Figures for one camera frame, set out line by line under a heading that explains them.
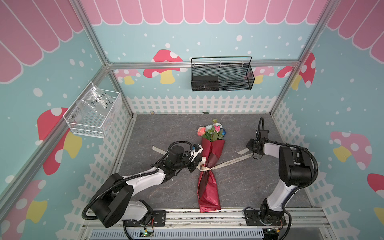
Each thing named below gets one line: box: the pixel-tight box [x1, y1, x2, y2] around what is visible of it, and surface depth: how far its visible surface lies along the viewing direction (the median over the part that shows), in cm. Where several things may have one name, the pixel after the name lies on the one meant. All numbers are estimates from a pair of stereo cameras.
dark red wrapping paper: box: [197, 137, 226, 213], surface depth 83 cm
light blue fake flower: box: [202, 118, 224, 142], surface depth 104 cm
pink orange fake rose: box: [197, 126, 206, 136], surface depth 108 cm
